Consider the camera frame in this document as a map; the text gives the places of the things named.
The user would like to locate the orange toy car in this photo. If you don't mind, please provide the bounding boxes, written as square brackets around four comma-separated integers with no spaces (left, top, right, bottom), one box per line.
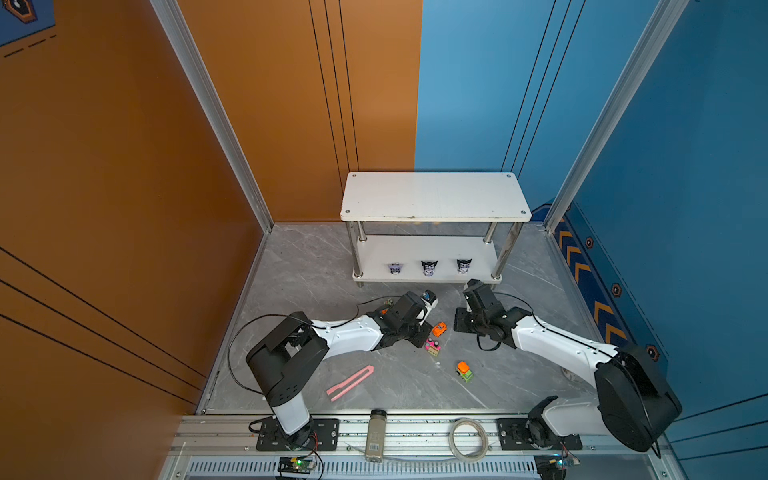
[431,322,447,337]

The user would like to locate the pink green toy car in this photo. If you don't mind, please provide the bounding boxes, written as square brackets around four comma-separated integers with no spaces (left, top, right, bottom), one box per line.
[424,338,441,357]

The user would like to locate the orange green toy truck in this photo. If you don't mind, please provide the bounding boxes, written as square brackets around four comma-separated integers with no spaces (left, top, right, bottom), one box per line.
[456,361,474,383]

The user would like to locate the black purple robot toy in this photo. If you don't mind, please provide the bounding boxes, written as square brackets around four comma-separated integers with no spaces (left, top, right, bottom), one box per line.
[456,259,472,274]

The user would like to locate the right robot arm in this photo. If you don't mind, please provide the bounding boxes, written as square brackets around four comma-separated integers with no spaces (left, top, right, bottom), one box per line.
[454,279,683,452]

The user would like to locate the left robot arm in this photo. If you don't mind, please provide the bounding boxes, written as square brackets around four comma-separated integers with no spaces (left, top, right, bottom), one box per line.
[246,290,438,436]

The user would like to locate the white two-tier shelf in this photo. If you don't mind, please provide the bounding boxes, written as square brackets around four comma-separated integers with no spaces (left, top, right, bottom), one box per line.
[340,172,532,285]

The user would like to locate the pink plastic tongs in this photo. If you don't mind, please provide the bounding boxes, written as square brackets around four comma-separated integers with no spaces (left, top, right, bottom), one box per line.
[326,365,375,402]

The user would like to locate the tape roll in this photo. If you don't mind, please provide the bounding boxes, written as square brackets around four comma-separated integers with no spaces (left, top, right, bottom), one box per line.
[561,368,584,384]

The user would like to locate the clear plastic bottle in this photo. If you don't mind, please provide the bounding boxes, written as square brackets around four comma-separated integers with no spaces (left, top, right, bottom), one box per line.
[364,409,387,463]

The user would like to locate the right circuit board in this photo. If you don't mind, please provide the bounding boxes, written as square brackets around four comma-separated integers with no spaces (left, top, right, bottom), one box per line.
[534,456,579,480]

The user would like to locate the circuit board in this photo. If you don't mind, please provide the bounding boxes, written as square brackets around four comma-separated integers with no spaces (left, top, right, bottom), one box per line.
[276,456,319,479]
[534,456,579,480]

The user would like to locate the left circuit board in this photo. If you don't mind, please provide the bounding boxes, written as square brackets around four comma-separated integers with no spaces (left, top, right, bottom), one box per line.
[276,456,319,479]

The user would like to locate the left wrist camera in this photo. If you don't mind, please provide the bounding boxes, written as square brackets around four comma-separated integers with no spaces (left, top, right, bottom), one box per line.
[420,289,438,316]

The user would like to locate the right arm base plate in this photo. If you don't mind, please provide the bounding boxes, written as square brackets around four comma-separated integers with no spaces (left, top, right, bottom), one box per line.
[496,417,583,451]

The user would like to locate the coiled white cable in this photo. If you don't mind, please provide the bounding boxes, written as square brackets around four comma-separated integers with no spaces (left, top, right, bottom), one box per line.
[448,417,491,463]

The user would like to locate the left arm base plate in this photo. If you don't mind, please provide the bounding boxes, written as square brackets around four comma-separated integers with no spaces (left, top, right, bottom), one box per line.
[256,418,339,452]

